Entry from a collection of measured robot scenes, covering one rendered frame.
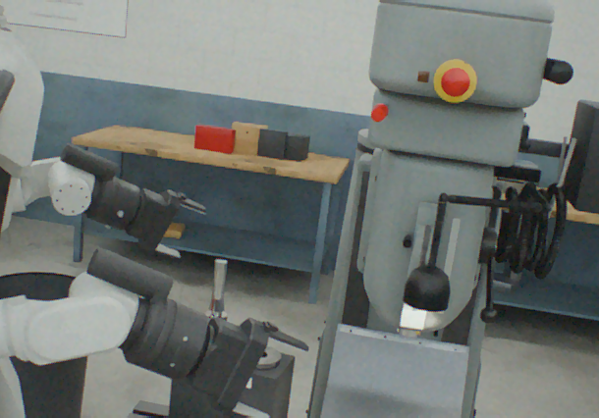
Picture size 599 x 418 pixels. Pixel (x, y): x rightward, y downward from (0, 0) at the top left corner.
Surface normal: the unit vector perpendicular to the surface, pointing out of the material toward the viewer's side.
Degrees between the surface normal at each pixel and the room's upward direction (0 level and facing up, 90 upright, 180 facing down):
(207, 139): 90
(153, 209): 100
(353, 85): 90
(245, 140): 90
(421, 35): 90
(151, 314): 40
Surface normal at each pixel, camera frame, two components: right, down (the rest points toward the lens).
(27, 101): 0.90, 0.25
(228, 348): 0.29, 0.20
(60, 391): 0.72, 0.31
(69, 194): 0.37, 0.43
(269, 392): -0.30, 0.20
